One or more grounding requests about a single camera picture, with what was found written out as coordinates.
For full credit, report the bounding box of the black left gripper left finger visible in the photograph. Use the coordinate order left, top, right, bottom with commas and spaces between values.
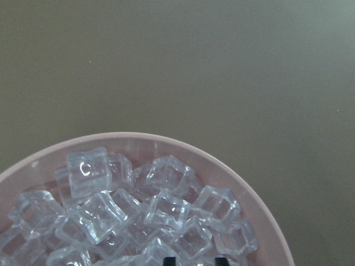
163, 257, 176, 266

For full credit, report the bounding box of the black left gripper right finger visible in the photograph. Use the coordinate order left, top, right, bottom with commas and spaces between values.
215, 257, 227, 266

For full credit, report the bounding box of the pile of ice cubes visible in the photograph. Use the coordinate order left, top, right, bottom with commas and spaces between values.
1, 147, 258, 265

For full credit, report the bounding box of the pink bowl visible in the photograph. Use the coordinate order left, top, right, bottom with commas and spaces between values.
1, 132, 294, 265

